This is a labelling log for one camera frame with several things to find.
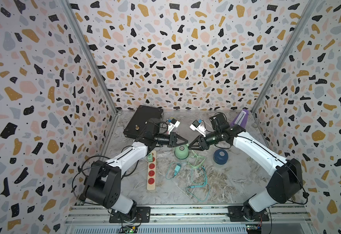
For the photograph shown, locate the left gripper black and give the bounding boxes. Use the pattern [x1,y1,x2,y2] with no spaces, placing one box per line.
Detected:
[154,134,188,148]

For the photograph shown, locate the green charging cable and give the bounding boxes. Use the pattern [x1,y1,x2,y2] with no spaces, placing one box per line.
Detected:
[154,149,206,171]

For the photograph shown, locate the green USB charger plug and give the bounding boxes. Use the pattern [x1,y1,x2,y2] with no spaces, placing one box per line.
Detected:
[147,154,154,163]

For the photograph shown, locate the beige red power strip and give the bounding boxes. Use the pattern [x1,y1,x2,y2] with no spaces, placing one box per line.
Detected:
[147,150,157,191]

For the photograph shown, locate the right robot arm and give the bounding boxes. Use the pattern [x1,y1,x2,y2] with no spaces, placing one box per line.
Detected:
[189,113,304,221]

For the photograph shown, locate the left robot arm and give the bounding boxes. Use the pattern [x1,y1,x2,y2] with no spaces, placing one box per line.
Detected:
[80,118,188,219]

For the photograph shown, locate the teal USB charger plug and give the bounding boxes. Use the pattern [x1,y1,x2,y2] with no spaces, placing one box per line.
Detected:
[173,164,181,177]

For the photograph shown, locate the black hard case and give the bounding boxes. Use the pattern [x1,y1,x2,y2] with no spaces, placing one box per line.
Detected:
[123,105,164,139]

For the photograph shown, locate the purple metronome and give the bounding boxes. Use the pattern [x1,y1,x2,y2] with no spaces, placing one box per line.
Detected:
[230,109,249,128]

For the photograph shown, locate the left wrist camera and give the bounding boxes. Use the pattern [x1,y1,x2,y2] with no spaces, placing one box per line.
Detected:
[167,118,180,135]

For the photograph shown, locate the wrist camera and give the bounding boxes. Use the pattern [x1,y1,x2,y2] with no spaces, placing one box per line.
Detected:
[190,120,206,137]
[167,118,180,135]

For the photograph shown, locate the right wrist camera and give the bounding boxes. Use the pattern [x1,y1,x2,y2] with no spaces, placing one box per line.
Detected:
[190,120,206,137]

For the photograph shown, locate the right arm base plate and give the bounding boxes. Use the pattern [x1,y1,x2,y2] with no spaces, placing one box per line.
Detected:
[228,205,270,222]

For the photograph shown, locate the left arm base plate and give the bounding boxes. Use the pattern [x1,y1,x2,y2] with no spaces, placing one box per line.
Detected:
[109,206,151,224]

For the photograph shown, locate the aluminium front rail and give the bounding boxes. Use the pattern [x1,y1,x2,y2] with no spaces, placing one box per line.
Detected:
[63,203,317,234]

